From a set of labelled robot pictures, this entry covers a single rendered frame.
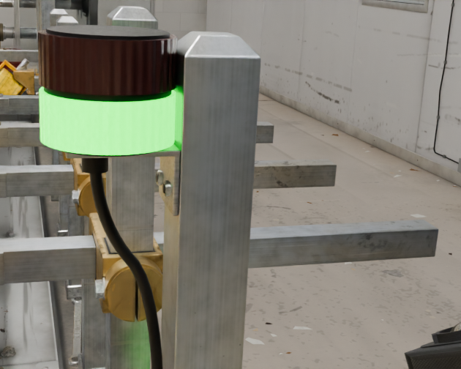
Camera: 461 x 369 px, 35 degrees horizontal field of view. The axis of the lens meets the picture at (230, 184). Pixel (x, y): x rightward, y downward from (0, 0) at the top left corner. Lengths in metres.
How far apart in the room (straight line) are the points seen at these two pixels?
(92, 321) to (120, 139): 0.62
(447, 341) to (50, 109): 0.18
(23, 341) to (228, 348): 0.88
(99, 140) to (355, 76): 5.58
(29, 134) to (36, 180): 0.25
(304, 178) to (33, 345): 0.52
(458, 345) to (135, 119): 0.15
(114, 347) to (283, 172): 0.39
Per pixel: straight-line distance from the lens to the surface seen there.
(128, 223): 0.60
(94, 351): 0.93
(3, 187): 0.89
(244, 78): 0.33
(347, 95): 5.99
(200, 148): 0.33
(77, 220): 1.12
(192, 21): 9.54
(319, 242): 0.70
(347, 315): 2.79
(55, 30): 0.32
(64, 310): 1.14
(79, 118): 0.31
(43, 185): 0.89
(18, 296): 1.38
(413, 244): 0.75
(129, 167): 0.59
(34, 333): 1.25
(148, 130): 0.31
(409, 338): 2.69
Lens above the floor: 1.19
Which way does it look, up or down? 16 degrees down
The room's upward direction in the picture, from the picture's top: 3 degrees clockwise
